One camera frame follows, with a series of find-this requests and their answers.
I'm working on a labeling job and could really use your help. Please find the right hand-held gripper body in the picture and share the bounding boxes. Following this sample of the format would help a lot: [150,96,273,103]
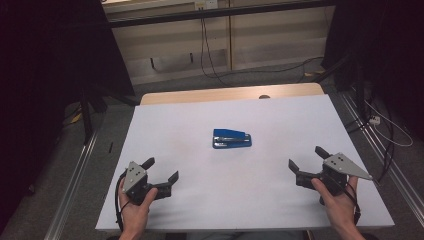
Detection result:
[295,152,374,196]

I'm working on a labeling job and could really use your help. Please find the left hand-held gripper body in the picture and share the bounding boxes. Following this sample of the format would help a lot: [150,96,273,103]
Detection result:
[121,161,173,206]

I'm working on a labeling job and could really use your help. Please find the blue stapler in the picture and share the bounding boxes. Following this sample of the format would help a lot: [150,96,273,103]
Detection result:
[212,128,253,150]

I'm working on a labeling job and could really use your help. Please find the person's left hand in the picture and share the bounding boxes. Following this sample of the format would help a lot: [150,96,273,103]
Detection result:
[117,178,159,234]

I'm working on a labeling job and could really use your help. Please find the person's right hand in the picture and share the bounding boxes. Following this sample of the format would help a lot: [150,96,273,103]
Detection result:
[310,175,361,228]

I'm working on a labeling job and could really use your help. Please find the white table mat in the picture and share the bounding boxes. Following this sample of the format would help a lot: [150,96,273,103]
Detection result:
[95,94,395,233]

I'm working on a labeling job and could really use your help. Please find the black stand leg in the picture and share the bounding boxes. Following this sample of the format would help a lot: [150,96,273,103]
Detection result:
[313,54,354,84]
[79,91,108,145]

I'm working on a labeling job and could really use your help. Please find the person's grey trousers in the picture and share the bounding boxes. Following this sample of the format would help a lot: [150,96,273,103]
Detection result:
[184,230,306,240]

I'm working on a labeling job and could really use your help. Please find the black curtain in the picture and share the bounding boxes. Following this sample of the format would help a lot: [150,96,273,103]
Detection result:
[0,0,136,231]
[321,0,424,141]

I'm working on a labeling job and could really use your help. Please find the beige cabinet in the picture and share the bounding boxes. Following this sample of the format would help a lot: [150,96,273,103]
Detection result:
[101,0,336,86]

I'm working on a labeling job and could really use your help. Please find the black horizontal beam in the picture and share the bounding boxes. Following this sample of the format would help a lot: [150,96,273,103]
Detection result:
[107,0,336,29]

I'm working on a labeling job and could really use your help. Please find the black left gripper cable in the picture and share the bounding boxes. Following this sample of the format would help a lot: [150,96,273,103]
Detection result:
[114,169,130,233]

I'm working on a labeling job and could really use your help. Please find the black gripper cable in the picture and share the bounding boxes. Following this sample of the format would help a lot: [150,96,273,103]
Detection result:
[114,169,130,233]
[333,179,363,226]

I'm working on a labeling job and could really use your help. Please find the black cable bundle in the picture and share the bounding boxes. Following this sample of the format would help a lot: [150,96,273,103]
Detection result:
[344,83,396,184]

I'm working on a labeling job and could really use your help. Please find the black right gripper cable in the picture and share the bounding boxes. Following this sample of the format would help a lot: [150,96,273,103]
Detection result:
[333,179,363,226]

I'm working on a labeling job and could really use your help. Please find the white cable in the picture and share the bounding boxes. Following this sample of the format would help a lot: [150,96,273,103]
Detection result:
[363,99,414,148]

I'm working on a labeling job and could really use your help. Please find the aluminium floor rail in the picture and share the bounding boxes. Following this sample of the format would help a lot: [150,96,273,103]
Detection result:
[338,91,424,219]
[44,131,99,240]

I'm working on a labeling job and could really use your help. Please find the black floor cable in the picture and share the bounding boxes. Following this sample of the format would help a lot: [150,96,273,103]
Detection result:
[213,56,325,85]

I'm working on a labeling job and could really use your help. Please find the black hanging cable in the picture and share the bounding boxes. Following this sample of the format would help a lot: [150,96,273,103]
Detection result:
[199,8,222,82]

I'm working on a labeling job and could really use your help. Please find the white wall socket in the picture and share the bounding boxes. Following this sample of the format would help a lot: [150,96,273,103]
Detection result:
[194,0,219,10]

